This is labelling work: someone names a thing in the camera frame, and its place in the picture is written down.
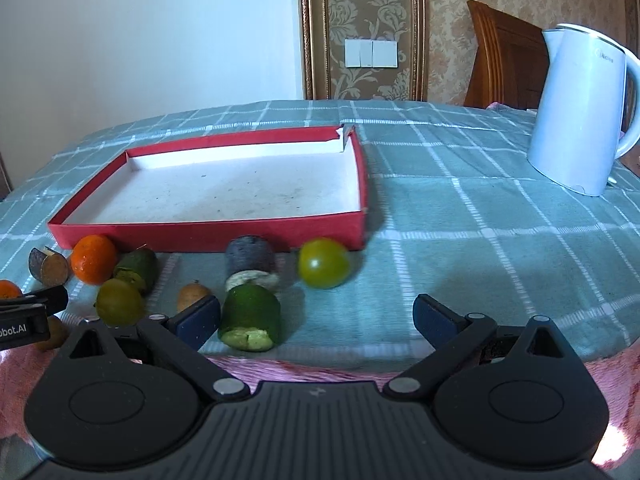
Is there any orange mandarin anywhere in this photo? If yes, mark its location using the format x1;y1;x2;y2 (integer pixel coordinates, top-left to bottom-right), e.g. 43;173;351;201
0;280;23;299
70;235;119;285

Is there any brown longan fruit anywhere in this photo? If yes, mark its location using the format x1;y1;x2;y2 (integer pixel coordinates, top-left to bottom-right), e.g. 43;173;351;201
35;315;68;352
176;281;212;312

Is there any brown sugarcane piece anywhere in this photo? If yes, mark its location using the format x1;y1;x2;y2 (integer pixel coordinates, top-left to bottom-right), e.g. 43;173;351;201
28;247;70;287

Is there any green cucumber piece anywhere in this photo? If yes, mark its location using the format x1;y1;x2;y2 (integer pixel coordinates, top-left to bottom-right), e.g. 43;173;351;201
218;283;281;352

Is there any dark purple yam piece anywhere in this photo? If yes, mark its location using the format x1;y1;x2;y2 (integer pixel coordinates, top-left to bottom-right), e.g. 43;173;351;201
224;235;280;292

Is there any green tomato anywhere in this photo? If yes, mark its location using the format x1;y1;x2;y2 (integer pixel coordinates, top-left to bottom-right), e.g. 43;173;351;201
94;278;146;326
297;237;352;288

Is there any pink towel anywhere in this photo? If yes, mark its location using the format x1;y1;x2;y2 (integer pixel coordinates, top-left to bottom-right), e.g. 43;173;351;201
1;342;639;479

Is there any dark green cucumber end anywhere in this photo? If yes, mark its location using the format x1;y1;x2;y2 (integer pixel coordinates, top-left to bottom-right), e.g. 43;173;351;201
113;247;160;297

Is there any green plaid bed sheet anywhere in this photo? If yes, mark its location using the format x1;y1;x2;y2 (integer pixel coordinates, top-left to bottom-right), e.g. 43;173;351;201
1;101;639;372

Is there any red shallow cardboard box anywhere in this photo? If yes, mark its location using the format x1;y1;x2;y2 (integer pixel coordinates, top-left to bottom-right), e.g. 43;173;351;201
48;125;368;252

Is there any white electric kettle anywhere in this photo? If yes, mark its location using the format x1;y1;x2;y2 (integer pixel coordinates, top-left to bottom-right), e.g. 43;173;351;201
527;23;639;196

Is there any wooden headboard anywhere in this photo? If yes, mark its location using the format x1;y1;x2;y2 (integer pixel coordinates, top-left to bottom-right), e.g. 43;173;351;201
464;0;549;110

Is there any gold framed wallpaper panel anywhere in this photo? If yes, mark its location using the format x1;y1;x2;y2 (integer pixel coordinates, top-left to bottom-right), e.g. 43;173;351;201
299;0;430;101

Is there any white wall switch panel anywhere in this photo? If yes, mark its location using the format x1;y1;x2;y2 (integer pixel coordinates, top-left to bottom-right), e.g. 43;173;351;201
344;39;398;68

